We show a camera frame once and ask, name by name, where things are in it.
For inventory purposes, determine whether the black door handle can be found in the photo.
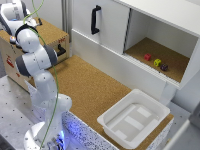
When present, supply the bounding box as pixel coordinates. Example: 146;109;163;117
90;4;103;36

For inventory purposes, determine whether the purple block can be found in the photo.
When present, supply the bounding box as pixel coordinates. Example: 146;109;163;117
159;63;169;72

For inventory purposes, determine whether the yellow block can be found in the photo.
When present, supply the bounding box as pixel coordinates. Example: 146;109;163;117
153;58;163;68

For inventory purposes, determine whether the green cable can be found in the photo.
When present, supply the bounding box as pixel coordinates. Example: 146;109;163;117
22;0;61;150

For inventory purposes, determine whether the white cabinet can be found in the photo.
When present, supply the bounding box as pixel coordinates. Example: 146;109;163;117
70;0;200;106

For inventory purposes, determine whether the white sliding door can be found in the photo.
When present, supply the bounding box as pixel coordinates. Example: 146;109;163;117
72;0;131;56

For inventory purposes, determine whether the pink block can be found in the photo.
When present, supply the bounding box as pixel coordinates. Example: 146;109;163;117
143;53;152;62

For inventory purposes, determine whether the white plastic box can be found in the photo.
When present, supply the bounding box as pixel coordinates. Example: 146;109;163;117
96;88;172;150

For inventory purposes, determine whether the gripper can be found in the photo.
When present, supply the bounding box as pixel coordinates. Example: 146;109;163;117
24;16;43;29

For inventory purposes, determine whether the black drawer handle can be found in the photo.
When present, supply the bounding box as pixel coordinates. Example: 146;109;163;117
55;43;67;57

